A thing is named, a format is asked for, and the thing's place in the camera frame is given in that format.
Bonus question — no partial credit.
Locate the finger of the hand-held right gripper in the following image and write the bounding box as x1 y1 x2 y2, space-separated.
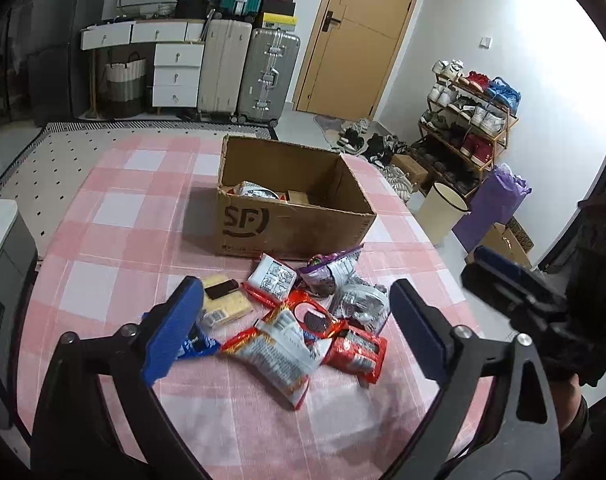
473 245 551 288
460 262 534 311

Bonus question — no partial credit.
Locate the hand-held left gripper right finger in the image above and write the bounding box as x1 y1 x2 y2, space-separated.
389 278 576 480

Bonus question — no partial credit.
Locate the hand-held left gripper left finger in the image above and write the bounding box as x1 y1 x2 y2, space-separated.
30 275 211 480

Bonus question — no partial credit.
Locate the blue snack packet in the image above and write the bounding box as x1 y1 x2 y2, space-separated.
142 310 221 361

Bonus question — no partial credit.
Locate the yellow cracker packet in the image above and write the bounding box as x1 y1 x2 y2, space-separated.
198 274 254 331

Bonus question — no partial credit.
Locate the silver snack packet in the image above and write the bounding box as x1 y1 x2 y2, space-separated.
329 282 391 336
228 182 284 202

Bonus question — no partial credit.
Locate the large red white snack packet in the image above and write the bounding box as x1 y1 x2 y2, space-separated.
220 305 334 411

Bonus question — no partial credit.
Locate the red cookie packet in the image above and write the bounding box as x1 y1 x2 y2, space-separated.
263 287 349 346

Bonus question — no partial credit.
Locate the brown cardboard box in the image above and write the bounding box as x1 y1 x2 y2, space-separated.
214 134 378 262

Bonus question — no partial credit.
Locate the person's right forearm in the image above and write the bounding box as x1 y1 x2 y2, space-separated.
557 375 592 436

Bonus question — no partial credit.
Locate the flattened cardboard carton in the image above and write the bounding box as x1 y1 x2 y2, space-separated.
465 217 536 268

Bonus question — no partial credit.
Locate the purple gift bag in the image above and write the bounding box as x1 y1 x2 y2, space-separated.
453 162 532 253

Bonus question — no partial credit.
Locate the cream trash bin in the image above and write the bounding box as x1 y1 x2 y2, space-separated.
417 181 471 246

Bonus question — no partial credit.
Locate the person's dark clothing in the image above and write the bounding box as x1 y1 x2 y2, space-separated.
577 195 606 311

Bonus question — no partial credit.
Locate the purple snack packet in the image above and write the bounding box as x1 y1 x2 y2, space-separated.
298 245 366 296

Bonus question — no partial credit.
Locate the small cardboard box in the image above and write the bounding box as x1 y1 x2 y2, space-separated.
390 154 429 188

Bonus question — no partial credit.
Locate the shoe rack with shoes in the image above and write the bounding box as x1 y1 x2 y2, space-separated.
420 59 522 186

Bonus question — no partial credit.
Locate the pile of sneakers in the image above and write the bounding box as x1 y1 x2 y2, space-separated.
333 117 419 201

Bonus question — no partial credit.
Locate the grey white appliance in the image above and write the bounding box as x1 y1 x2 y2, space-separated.
0 195 39 431

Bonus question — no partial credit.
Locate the white dotted rug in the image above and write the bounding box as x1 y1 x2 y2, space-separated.
0 120 274 201

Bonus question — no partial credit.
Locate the grey door mat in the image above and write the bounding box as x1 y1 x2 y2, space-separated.
313 114 354 141

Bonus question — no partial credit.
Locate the woven laundry basket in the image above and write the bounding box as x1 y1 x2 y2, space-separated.
97 52 149 118

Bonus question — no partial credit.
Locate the white desk with drawers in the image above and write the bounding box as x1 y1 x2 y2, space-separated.
80 17 206 108

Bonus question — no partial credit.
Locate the beige suitcase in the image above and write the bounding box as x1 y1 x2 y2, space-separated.
198 19 254 123

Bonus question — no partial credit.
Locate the wooden door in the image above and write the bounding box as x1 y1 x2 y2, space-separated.
292 0 430 121

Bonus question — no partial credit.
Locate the silver suitcase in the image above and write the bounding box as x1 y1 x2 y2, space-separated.
235 27 301 126

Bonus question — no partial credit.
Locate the dark grey refrigerator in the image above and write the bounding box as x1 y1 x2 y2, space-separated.
0 0 114 126

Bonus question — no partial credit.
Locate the yellow shoe box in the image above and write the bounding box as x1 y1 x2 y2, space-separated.
257 12 299 30

